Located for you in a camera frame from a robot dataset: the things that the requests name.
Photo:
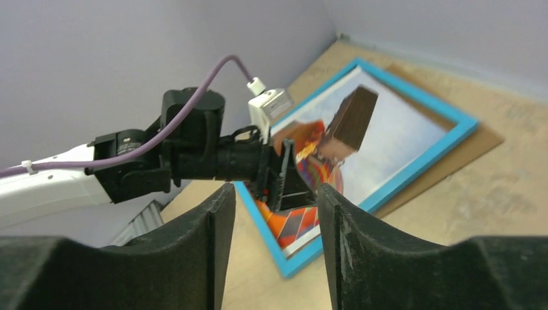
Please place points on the hot air balloon photo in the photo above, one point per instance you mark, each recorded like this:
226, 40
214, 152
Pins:
356, 135

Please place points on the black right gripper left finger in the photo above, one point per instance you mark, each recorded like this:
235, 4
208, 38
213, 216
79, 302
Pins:
180, 265

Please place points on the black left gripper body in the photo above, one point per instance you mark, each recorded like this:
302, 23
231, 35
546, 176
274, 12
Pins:
273, 177

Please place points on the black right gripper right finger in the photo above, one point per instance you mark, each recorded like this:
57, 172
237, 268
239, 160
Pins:
373, 265

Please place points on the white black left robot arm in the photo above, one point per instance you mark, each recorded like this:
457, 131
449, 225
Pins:
132, 163

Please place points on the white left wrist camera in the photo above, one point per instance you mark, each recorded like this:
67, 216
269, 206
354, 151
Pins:
266, 106

